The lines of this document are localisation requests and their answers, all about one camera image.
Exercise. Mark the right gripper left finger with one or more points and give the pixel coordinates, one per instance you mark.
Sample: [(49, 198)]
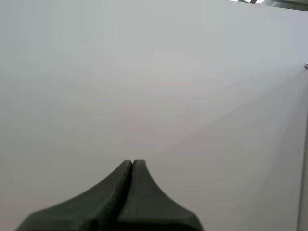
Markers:
[(96, 207)]

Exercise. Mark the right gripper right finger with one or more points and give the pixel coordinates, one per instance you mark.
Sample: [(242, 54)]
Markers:
[(154, 207)]

